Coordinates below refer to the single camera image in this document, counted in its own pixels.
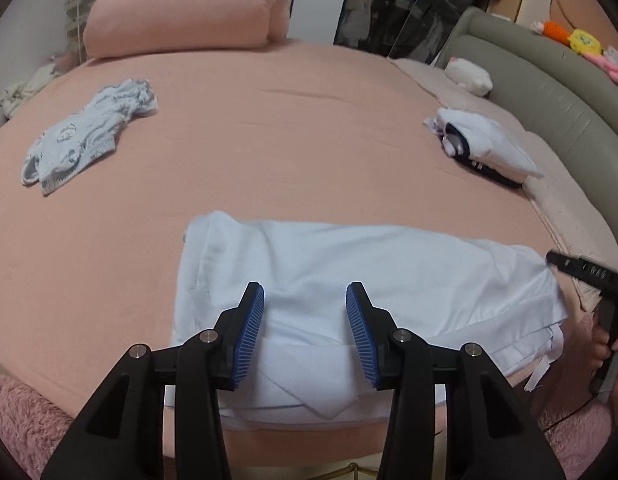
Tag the round bed with pink sheet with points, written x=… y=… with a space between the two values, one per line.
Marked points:
x=289 y=150

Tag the yellow plush toy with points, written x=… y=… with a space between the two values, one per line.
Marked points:
x=586 y=41

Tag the grey padded headboard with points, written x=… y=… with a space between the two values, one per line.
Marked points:
x=549 y=100

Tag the grey patterned garment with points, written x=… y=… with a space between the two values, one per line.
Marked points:
x=84 y=135

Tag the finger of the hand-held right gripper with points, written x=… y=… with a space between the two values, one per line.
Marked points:
x=579 y=266

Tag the pile of pale clothes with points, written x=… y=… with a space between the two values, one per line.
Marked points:
x=24 y=92

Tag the small white shelf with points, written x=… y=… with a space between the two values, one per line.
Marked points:
x=75 y=20

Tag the light blue navy-trimmed t-shirt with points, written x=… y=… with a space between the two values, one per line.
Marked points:
x=339 y=255

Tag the pink pillow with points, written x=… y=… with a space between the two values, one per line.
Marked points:
x=189 y=5

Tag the rack of hanging clothes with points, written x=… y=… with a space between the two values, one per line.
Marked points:
x=369 y=10

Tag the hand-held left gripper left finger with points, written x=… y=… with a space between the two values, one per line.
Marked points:
x=249 y=335

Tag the white plush toy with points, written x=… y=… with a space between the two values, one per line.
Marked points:
x=471 y=77

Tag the folded white shirt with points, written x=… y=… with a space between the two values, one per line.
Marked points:
x=494 y=140

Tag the orange carrot plush toy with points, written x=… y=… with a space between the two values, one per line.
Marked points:
x=554 y=28

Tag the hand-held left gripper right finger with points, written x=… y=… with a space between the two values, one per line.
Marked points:
x=361 y=340

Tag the person's right hand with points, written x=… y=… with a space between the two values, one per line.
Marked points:
x=600 y=347

